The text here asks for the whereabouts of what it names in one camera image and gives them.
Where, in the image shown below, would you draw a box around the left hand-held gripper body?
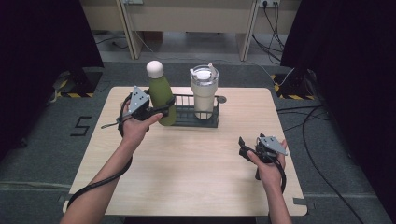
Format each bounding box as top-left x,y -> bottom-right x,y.
117,85 -> 171,122

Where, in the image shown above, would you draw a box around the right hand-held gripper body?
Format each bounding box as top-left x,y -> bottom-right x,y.
246,133 -> 289,182

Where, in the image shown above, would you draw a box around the green bottle with white cap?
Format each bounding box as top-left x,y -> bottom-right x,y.
146,60 -> 177,127

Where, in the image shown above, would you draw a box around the dark green wire rack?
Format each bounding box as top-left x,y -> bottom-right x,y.
169,92 -> 221,129

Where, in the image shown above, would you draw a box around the white tumbler cup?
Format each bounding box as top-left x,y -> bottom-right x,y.
189,63 -> 220,121

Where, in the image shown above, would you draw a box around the person's left hand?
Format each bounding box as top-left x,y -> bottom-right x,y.
120,102 -> 164,146

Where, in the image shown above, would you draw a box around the person's right hand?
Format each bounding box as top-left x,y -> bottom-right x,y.
247,139 -> 290,191

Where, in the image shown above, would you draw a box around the stand base with hazard tape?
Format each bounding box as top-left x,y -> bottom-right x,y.
49,70 -> 104,99
269,70 -> 318,101

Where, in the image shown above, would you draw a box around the beige desk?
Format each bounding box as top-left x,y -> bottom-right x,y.
78,0 -> 304,63

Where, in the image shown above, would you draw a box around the dark curtain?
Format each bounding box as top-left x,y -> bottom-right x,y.
0,0 -> 105,160
279,0 -> 396,217

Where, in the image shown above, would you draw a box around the thick black gripper cable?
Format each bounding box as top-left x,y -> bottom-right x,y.
65,92 -> 134,211
271,154 -> 288,194

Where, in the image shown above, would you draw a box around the grey strap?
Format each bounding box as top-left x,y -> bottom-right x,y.
100,120 -> 126,130

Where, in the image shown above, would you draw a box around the black floor cable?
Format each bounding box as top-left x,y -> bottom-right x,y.
276,105 -> 366,224

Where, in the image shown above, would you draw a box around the black hanging power cables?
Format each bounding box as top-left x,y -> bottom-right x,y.
251,2 -> 287,63

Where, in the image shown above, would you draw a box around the white wall socket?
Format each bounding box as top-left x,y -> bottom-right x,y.
258,0 -> 281,8

